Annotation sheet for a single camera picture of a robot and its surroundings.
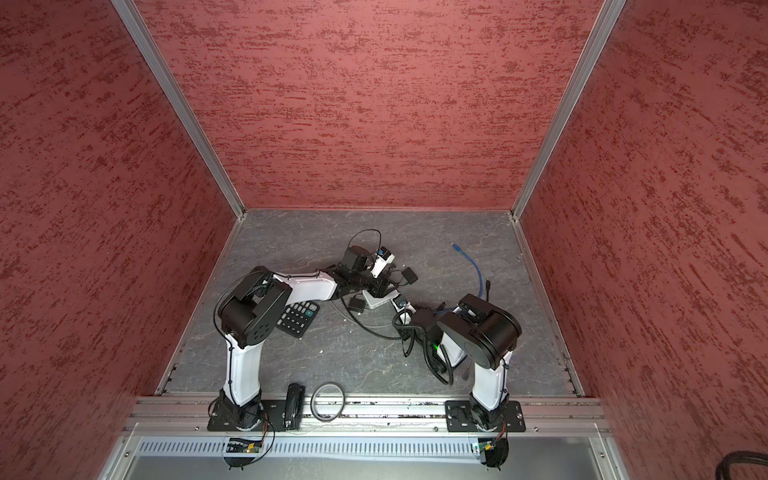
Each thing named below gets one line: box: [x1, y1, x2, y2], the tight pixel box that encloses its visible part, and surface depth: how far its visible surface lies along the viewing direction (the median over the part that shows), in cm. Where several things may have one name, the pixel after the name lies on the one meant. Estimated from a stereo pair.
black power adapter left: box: [348, 298, 368, 313], surface depth 94 cm
